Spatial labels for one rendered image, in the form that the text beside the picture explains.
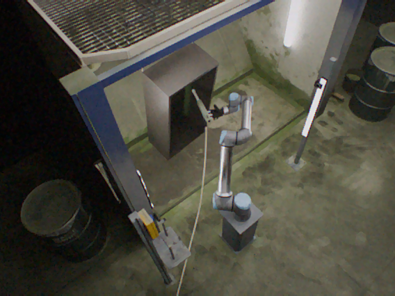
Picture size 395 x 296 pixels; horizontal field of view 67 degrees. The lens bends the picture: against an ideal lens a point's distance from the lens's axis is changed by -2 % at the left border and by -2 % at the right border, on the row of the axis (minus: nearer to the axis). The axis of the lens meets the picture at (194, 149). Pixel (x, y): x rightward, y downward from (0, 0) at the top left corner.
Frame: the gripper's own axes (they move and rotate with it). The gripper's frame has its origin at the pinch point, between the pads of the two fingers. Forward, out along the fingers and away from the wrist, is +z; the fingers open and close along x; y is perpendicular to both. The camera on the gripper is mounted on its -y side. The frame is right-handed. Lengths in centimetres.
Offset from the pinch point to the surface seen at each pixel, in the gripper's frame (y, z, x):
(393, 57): 20, -268, 24
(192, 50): -57, -1, 29
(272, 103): 104, -137, 78
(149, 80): -54, 45, 7
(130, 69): -112, 63, -51
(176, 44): -114, 31, -41
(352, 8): -59, -177, 31
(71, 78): -114, 95, -48
